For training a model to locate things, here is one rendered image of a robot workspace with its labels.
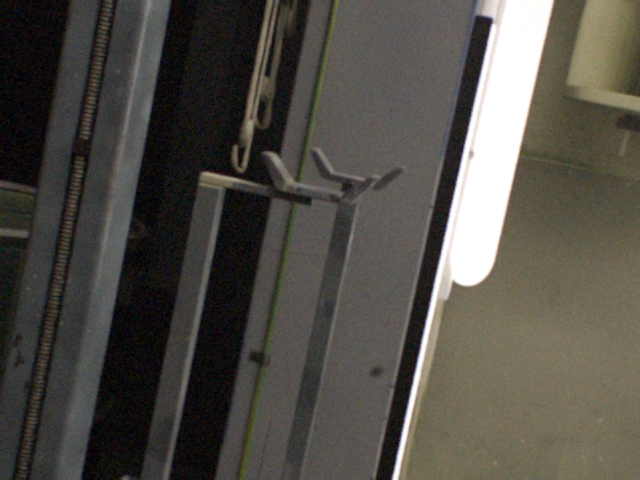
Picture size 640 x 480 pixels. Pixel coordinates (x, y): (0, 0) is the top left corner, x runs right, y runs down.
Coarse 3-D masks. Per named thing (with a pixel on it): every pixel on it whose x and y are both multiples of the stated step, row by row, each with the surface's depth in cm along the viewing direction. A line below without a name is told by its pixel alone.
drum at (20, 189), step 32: (32, 192) 230; (0, 256) 179; (128, 256) 198; (0, 288) 180; (128, 288) 200; (0, 320) 181; (0, 352) 182; (0, 384) 183; (96, 416) 200; (96, 448) 205
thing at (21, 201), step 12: (0, 192) 229; (12, 192) 230; (0, 204) 218; (12, 204) 221; (24, 204) 224; (0, 216) 204; (12, 216) 206; (24, 216) 208; (12, 228) 195; (24, 228) 197
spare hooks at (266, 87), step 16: (272, 0) 144; (288, 0) 148; (288, 16) 146; (272, 32) 145; (288, 32) 147; (256, 64) 145; (272, 64) 150; (256, 80) 145; (272, 80) 149; (256, 96) 146; (272, 96) 150; (256, 112) 146; (240, 144) 144
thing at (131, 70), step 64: (128, 0) 91; (64, 64) 92; (128, 64) 92; (64, 128) 93; (128, 128) 93; (64, 192) 94; (128, 192) 96; (64, 256) 94; (64, 320) 94; (64, 384) 95; (0, 448) 96; (64, 448) 95
